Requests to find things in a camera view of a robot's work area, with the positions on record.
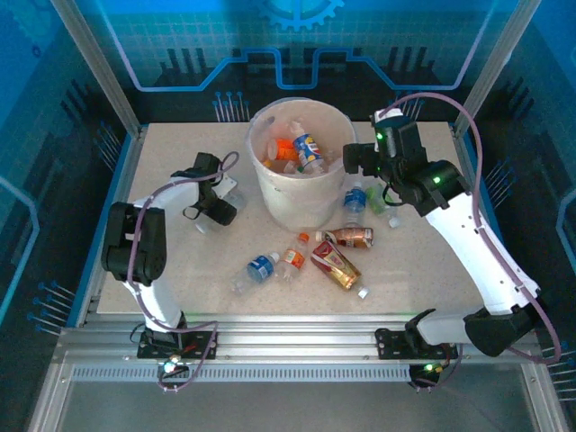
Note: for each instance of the water bottle dark blue label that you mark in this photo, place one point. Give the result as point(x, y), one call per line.
point(354, 200)

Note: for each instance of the clear bottle green lime label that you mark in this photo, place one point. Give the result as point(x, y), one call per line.
point(375, 200)

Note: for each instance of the Pepsi bottle blue cap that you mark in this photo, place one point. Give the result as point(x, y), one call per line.
point(308, 148)

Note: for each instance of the clear bottle white label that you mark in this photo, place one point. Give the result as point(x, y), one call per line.
point(238, 200)

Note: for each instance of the clear bottle green band label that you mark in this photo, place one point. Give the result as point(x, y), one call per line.
point(300, 170)

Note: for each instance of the orange juice bottle yellow cap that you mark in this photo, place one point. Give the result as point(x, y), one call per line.
point(268, 163)

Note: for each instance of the orange label bottle brown cap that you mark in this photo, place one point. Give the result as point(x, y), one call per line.
point(284, 149)

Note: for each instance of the water bottle light blue label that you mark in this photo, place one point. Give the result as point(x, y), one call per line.
point(260, 266)

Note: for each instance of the red gold label bottle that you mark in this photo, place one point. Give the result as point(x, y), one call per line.
point(335, 265)

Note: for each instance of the small bottle orange cap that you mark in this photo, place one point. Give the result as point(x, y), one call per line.
point(294, 258)

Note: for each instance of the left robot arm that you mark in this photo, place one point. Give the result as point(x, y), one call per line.
point(155, 297)

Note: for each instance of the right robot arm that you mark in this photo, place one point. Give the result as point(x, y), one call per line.
point(477, 252)

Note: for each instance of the clear plastic bin liner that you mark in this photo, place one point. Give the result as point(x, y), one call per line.
point(344, 189)

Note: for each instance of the white textured bin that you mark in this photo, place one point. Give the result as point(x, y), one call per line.
point(297, 202)

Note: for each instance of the brown chocolate drink bottle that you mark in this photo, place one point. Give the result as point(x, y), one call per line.
point(351, 236)

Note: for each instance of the controller board with LEDs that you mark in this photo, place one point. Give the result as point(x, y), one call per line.
point(429, 368)
point(170, 367)

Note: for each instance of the blue aluminium table edge rail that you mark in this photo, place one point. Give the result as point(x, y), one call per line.
point(470, 150)
point(117, 180)

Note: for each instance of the aluminium frame post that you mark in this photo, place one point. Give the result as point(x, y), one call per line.
point(99, 72)
point(495, 67)

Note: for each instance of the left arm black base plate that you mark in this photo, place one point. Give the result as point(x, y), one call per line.
point(202, 344)

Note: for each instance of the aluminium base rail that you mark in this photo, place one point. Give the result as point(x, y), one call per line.
point(292, 337)

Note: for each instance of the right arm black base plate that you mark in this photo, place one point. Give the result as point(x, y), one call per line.
point(391, 344)

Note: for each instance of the aluminium lower frame rail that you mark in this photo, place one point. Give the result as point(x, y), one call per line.
point(45, 405)
point(544, 396)

